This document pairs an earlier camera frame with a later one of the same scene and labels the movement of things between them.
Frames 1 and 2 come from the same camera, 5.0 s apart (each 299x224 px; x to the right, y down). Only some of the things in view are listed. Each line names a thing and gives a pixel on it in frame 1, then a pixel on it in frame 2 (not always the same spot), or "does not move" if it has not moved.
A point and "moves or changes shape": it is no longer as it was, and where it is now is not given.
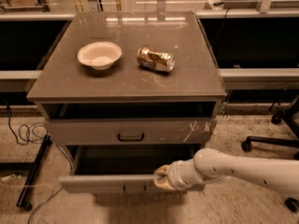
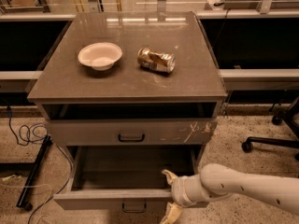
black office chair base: x=289 y=116 does not move
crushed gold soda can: x=156 y=61 does not move
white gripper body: x=175 y=175 -> x=178 y=190
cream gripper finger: x=163 y=170 -> x=170 y=176
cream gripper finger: x=164 y=183 -> x=173 y=214
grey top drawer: x=89 y=132 does not move
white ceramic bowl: x=99 y=55 does not move
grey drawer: x=106 y=168 moves or changes shape
